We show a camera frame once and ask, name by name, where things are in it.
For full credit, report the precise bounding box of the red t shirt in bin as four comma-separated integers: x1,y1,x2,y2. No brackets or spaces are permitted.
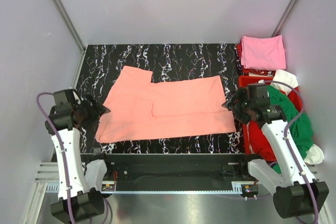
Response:
248,121,276,162

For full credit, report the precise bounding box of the red plastic bin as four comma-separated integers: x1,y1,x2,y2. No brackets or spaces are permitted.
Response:
238,74,307,156

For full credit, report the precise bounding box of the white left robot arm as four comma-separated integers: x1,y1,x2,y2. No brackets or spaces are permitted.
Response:
45,89,113,223

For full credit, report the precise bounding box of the folded pink t shirt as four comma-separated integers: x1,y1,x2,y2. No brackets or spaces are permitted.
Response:
241,35,287,71

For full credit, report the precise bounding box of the salmon pink t shirt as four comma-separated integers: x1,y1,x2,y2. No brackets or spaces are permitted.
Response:
95,66,236,143

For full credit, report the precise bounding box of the green t shirt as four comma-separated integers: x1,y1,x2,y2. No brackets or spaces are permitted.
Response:
267,85,313,159

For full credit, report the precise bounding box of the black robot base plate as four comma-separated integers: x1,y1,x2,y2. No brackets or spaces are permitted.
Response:
83,153,270,192

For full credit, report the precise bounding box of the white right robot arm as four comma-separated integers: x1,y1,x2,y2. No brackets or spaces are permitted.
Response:
222,81,329,223

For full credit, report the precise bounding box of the white slotted cable duct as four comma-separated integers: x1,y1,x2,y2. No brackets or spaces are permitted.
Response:
46,183,244,193

